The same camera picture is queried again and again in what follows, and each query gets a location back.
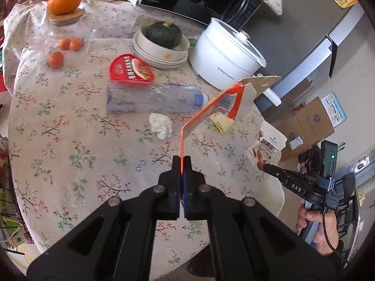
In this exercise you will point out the red lidded food tub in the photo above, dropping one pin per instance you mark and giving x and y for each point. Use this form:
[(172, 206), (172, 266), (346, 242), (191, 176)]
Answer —
[(131, 68)]

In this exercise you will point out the small crumpled white tissue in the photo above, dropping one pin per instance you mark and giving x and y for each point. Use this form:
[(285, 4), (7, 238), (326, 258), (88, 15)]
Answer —
[(159, 124)]

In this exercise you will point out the blue wall poster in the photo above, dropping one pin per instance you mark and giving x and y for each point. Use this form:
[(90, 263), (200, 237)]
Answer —
[(334, 108)]

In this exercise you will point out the brown cardboard box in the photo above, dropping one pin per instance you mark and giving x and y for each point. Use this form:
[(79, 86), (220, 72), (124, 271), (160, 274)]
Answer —
[(313, 120), (293, 140)]

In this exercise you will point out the large orange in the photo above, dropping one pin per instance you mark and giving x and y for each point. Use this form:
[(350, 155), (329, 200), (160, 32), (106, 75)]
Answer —
[(64, 0)]

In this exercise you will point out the grey refrigerator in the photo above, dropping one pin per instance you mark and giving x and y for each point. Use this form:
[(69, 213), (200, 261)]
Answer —
[(301, 35)]

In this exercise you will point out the dark green squash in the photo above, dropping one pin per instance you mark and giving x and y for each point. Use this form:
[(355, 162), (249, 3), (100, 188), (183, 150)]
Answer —
[(164, 35)]

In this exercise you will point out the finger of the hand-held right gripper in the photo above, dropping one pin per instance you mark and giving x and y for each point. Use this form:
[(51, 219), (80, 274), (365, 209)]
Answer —
[(277, 172)]

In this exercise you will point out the clear plastic bottle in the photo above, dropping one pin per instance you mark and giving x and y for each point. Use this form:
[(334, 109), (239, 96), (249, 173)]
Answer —
[(146, 96)]

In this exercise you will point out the dark brown bag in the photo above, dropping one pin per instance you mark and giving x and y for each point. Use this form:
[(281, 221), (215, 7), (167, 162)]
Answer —
[(309, 158)]

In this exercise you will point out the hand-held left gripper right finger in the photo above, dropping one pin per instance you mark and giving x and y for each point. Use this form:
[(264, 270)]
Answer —
[(189, 194)]

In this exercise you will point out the white plate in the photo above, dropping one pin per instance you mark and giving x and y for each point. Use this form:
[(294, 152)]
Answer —
[(158, 66), (140, 54)]

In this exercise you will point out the small green fruit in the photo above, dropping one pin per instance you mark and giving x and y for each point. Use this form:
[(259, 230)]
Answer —
[(192, 42)]

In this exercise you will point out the white nut pouch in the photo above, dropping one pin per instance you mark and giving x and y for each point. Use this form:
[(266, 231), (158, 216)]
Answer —
[(269, 149)]

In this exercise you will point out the white electric pot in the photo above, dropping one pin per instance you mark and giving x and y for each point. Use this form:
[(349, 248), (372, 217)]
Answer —
[(222, 55)]

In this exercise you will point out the small orange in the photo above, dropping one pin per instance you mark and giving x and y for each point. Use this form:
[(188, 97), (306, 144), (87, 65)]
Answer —
[(64, 44), (55, 59), (75, 44)]

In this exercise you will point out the black metal frame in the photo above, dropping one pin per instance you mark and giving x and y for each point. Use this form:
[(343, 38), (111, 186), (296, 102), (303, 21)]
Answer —
[(350, 205)]

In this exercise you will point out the white plastic bin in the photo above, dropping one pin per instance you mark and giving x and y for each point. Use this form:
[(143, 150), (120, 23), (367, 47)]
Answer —
[(274, 196)]

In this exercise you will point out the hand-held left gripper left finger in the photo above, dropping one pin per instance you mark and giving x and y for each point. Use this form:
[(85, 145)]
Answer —
[(175, 187)]

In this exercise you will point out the person's right hand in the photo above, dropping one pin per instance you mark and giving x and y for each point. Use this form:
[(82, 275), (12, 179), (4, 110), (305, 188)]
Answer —
[(328, 228)]

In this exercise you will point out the pale yellow snack packet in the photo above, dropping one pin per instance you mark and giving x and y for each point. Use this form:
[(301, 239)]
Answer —
[(221, 122)]

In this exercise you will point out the orange cardboard carton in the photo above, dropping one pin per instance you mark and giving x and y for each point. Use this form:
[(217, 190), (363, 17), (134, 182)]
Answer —
[(225, 102)]

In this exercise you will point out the white bowl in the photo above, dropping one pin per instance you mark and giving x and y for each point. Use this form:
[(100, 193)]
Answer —
[(164, 53)]

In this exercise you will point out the glass jar with bamboo lid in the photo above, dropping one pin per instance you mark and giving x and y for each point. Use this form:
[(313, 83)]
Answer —
[(67, 20)]

